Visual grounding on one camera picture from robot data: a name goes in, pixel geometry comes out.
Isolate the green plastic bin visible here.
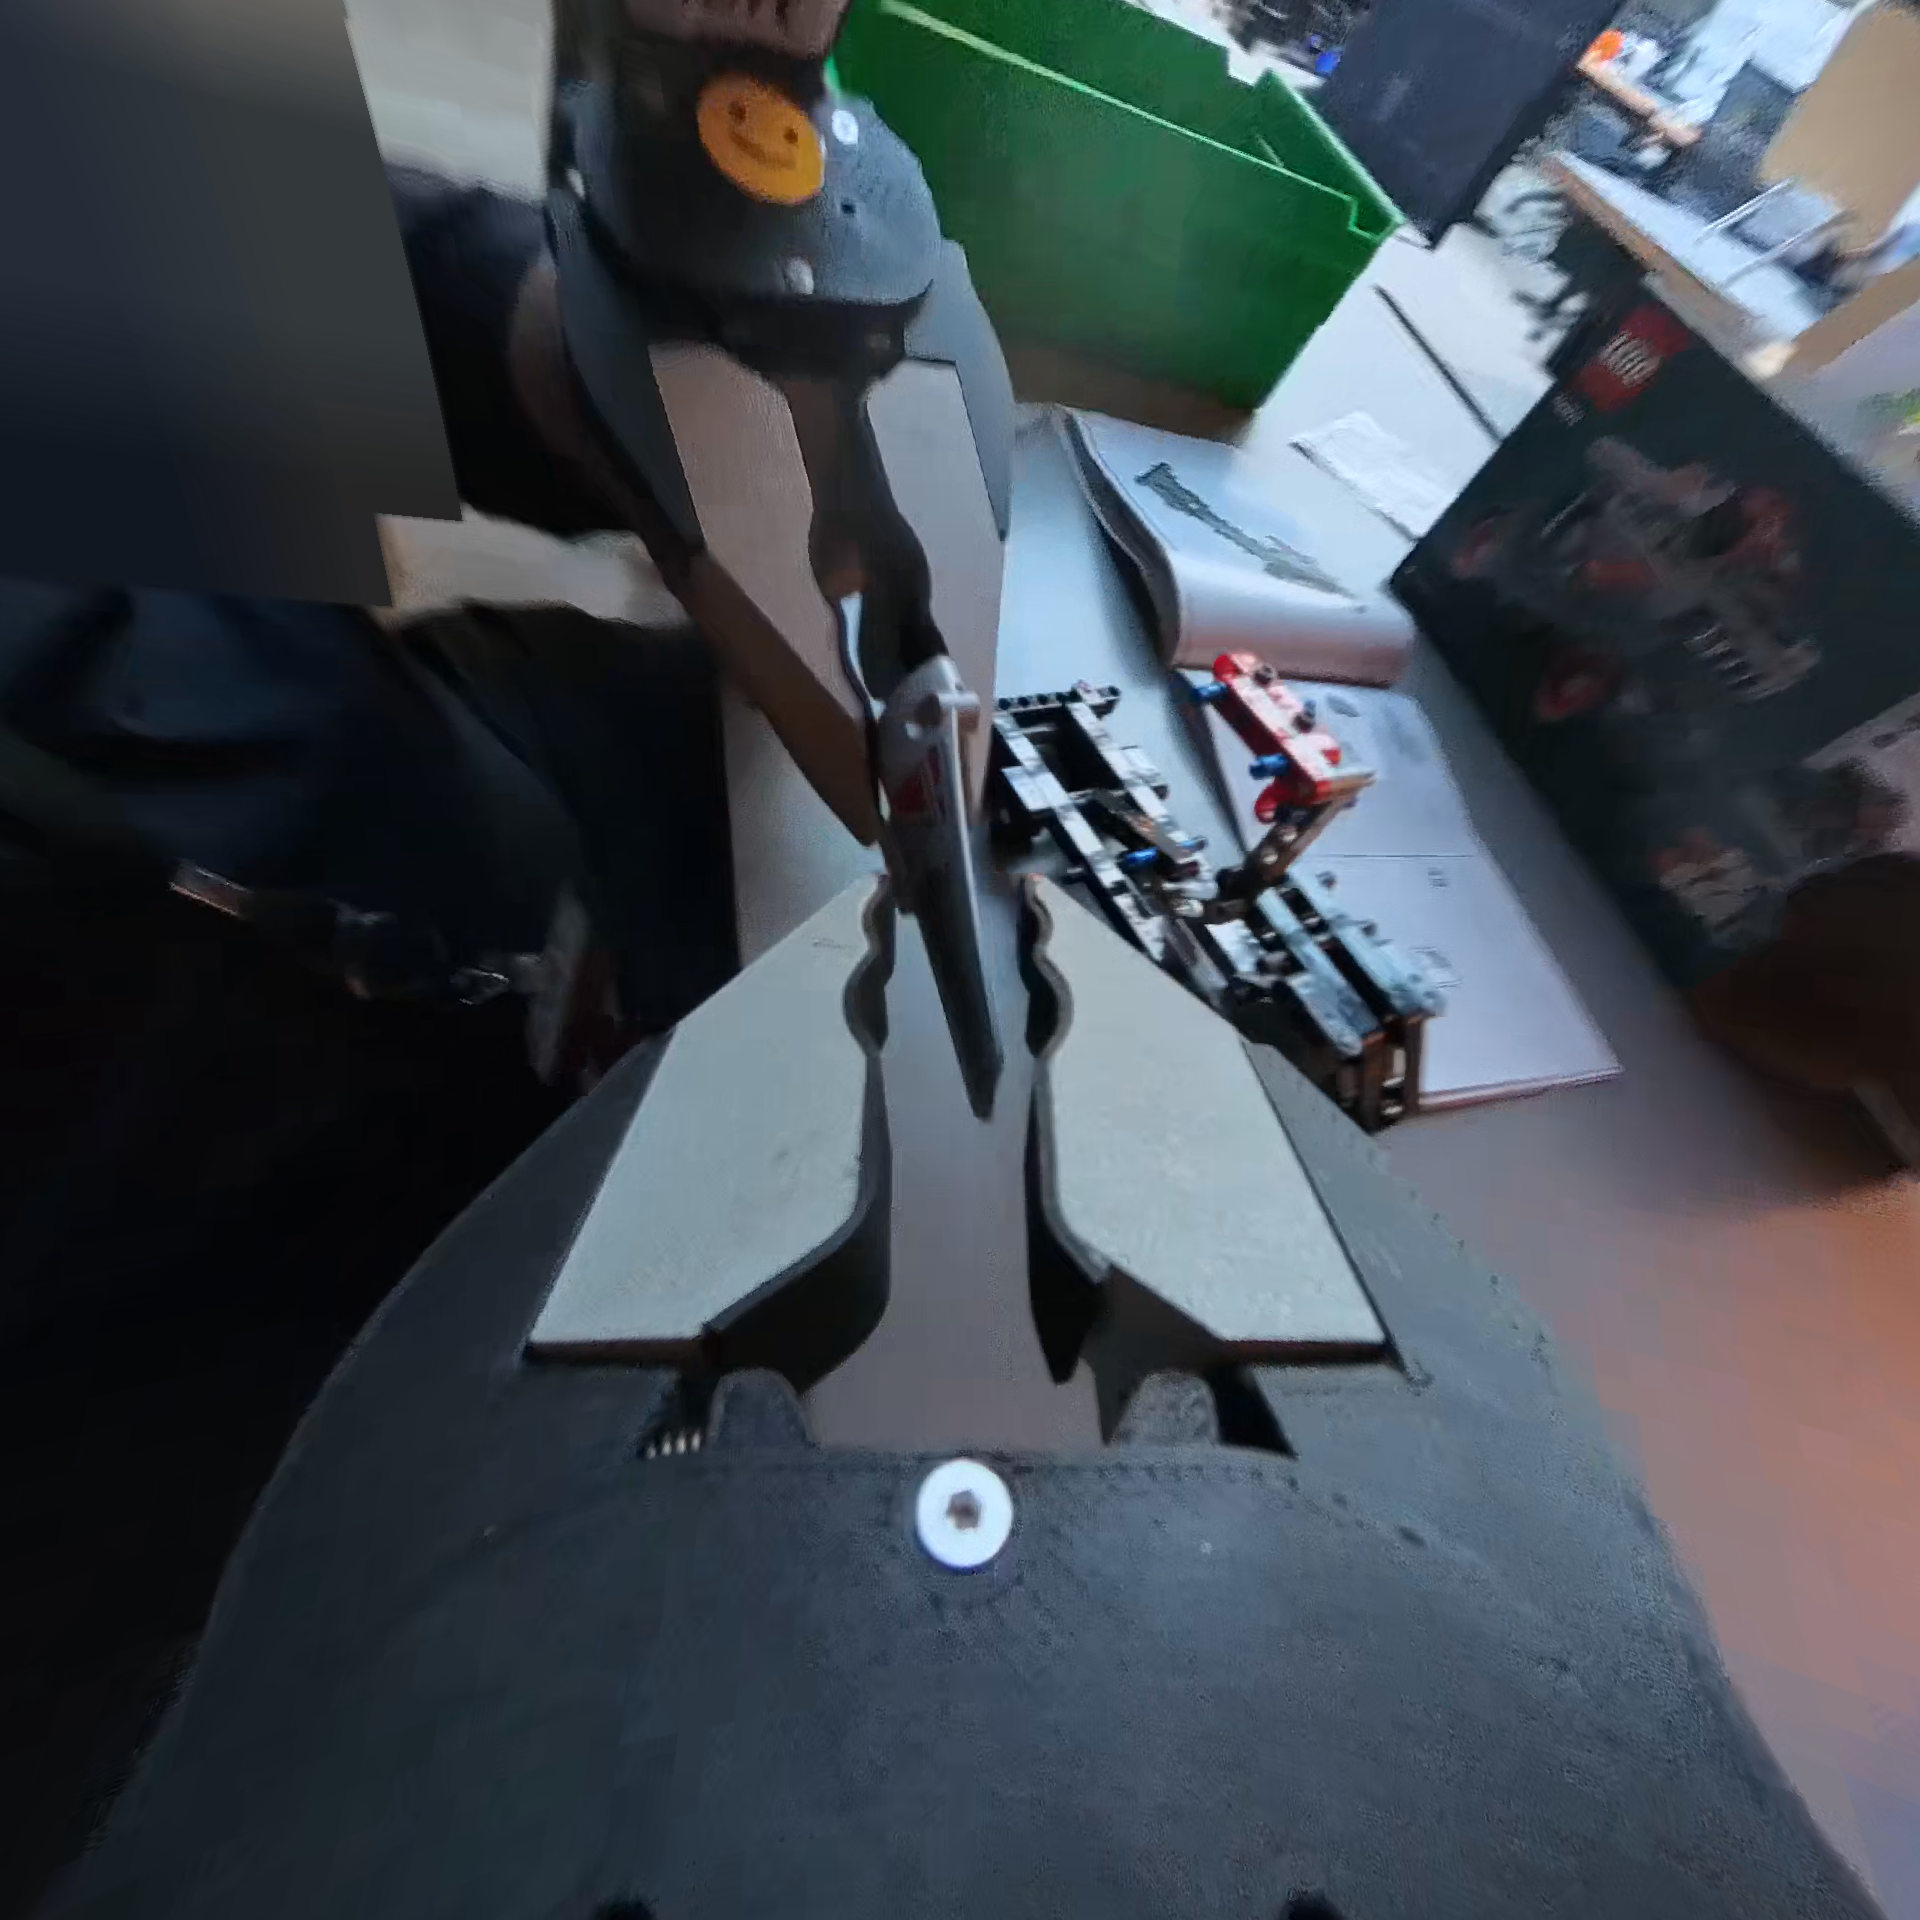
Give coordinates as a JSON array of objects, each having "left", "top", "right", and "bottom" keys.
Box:
[{"left": 830, "top": 0, "right": 1407, "bottom": 414}]

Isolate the distant table with orange item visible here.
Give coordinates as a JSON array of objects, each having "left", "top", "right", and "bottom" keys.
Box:
[{"left": 1578, "top": 27, "right": 1712, "bottom": 149}]

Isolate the wooden background table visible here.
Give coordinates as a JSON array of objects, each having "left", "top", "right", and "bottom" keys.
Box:
[{"left": 1543, "top": 143, "right": 1805, "bottom": 376}]

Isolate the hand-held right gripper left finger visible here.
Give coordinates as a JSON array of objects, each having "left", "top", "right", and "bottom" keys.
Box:
[{"left": 527, "top": 877, "right": 891, "bottom": 1391}]

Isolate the white paper sheet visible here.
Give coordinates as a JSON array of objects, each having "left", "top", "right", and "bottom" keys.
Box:
[{"left": 1291, "top": 408, "right": 1459, "bottom": 538}]

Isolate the open instruction booklet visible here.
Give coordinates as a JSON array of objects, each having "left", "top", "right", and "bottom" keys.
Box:
[{"left": 1062, "top": 403, "right": 1624, "bottom": 1114}]

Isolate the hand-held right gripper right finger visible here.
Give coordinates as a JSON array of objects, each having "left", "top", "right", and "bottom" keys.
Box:
[{"left": 1027, "top": 877, "right": 1392, "bottom": 1436}]

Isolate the dark lego box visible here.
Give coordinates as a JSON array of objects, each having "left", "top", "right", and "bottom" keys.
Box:
[{"left": 1386, "top": 285, "right": 1920, "bottom": 1173}]

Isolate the dark standing panel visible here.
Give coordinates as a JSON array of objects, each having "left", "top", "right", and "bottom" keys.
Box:
[{"left": 1316, "top": 0, "right": 1629, "bottom": 246}]

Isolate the person's dark clothing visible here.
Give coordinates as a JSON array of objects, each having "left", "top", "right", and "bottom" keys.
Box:
[{"left": 0, "top": 576, "right": 745, "bottom": 1905}]

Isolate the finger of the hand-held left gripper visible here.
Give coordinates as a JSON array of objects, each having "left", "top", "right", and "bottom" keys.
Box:
[
  {"left": 562, "top": 285, "right": 886, "bottom": 850},
  {"left": 861, "top": 246, "right": 1027, "bottom": 709}
]

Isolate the grey lego panel piece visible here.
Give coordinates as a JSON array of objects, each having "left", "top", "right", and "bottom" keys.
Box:
[{"left": 876, "top": 652, "right": 1009, "bottom": 1124}]

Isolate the black and red lego model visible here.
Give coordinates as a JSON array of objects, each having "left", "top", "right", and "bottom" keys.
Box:
[{"left": 986, "top": 647, "right": 1453, "bottom": 1137}]

